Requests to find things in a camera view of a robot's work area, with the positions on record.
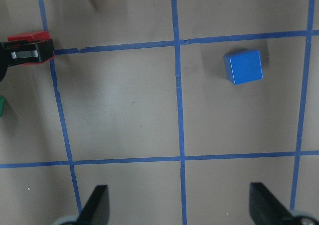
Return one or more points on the blue wooden block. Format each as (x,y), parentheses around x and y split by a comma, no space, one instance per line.
(243,66)

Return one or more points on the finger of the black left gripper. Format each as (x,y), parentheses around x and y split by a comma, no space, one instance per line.
(23,52)

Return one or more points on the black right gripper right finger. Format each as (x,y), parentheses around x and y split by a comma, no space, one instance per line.
(265,208)

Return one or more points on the green wooden block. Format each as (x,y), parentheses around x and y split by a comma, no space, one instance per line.
(2,102)

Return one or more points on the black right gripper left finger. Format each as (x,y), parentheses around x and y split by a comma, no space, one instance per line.
(97,209)

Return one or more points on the red wooden block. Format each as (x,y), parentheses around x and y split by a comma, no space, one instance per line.
(30,37)

